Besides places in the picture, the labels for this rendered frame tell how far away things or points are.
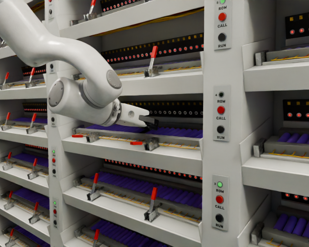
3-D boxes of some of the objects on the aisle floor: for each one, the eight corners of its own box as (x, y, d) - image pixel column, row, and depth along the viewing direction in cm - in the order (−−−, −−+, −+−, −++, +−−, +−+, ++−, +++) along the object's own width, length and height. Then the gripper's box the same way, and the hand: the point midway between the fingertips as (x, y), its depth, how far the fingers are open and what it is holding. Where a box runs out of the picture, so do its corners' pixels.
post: (-7, 266, 156) (-19, -79, 145) (-13, 260, 162) (-26, -72, 151) (29, 252, 171) (20, -62, 160) (22, 247, 178) (13, -56, 166)
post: (64, 332, 111) (54, -163, 99) (52, 320, 117) (40, -148, 105) (105, 305, 126) (100, -128, 115) (91, 295, 132) (86, -116, 121)
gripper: (86, 123, 79) (131, 135, 93) (127, 126, 68) (171, 138, 82) (91, 97, 80) (135, 112, 94) (132, 96, 69) (176, 113, 83)
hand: (148, 123), depth 86 cm, fingers open, 3 cm apart
